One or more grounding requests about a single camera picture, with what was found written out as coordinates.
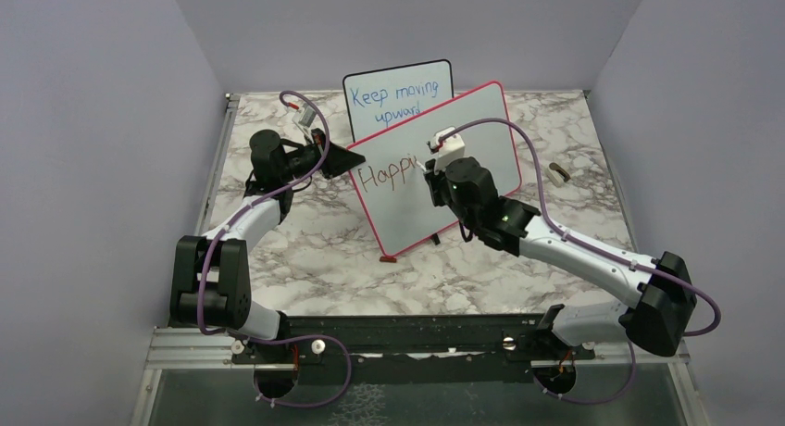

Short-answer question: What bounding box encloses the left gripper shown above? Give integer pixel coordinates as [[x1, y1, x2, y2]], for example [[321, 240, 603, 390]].
[[279, 128, 366, 182]]

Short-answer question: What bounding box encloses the pink framed whiteboard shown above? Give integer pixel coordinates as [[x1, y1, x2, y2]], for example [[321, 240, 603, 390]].
[[348, 81, 524, 257]]

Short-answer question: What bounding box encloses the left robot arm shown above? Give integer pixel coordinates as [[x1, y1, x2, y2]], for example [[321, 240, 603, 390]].
[[169, 129, 366, 362]]

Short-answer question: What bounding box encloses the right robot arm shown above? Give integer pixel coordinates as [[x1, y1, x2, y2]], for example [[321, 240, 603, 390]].
[[424, 157, 697, 358]]

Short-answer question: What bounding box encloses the black framed whiteboard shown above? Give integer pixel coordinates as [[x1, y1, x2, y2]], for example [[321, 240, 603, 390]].
[[343, 58, 454, 141]]

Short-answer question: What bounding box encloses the small white eraser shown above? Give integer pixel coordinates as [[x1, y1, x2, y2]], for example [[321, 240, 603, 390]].
[[546, 162, 571, 187]]

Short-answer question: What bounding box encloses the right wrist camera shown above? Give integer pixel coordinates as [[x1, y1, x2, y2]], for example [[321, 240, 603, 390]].
[[427, 127, 466, 170]]

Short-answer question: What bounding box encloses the black mounting rail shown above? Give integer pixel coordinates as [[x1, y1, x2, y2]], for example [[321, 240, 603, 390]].
[[168, 309, 660, 384]]

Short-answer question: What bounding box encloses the aluminium table frame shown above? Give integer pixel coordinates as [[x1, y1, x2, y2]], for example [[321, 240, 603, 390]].
[[129, 92, 713, 426]]

